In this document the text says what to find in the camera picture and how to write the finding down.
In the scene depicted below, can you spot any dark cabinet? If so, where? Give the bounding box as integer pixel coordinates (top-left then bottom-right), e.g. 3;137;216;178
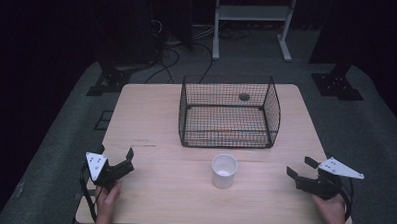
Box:
151;0;195;50

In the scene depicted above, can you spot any person's right hand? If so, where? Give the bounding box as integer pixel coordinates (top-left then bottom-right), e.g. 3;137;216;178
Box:
310;192;349;224

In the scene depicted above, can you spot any person's left hand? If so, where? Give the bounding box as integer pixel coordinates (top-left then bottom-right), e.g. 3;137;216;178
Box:
94;179;124;222

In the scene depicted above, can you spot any black floor cable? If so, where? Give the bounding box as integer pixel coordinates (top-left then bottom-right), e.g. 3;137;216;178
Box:
143;45;182;86
193;41;215;84

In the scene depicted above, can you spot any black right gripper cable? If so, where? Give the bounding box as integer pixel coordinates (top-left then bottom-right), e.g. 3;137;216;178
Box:
338;178;356;222

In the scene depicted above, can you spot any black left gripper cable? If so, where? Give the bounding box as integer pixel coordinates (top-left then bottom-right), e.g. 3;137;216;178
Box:
78;161;101;224

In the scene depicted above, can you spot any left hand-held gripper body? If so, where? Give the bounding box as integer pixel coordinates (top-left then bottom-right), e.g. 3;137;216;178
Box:
84;151;136;193

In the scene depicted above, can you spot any black stand base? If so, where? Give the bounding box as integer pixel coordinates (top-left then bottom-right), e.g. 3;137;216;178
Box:
85;65;133;99
310;63;366;103

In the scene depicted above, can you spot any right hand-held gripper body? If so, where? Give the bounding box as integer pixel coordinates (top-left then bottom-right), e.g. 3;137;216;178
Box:
294;154;366;203

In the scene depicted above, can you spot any black wire mesh basket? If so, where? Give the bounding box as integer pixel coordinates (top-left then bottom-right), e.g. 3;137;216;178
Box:
177;72;284;152

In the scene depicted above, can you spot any white cup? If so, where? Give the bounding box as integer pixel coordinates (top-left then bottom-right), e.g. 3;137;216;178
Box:
210;152;239;190

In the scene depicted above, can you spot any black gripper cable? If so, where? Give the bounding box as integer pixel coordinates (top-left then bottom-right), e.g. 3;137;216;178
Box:
338;178;356;222
78;161;101;224

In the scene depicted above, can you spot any white metal stand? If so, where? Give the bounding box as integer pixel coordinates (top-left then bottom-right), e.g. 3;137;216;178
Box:
211;0;299;63

